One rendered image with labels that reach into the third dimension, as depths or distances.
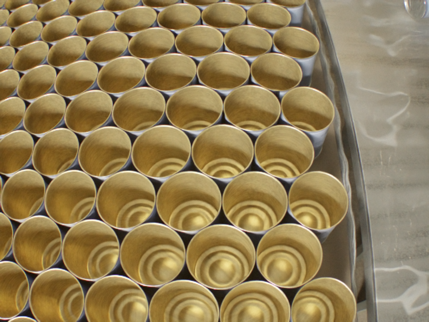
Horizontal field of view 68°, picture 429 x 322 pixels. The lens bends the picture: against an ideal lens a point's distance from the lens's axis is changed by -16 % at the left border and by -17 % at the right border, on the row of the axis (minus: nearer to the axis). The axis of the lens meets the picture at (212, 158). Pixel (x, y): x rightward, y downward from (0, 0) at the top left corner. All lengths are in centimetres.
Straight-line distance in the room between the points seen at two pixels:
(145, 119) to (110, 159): 8
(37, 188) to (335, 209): 39
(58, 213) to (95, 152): 9
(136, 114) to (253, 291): 28
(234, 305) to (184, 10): 44
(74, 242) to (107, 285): 6
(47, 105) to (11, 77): 11
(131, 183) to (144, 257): 9
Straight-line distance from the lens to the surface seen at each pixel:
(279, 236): 42
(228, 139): 46
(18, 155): 56
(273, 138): 46
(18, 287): 52
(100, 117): 55
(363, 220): 52
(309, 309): 45
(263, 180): 42
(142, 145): 45
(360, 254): 147
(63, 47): 62
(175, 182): 42
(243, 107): 50
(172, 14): 61
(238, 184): 42
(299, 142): 45
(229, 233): 40
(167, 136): 46
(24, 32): 71
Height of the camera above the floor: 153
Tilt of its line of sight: 61 degrees down
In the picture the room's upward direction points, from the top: 9 degrees counter-clockwise
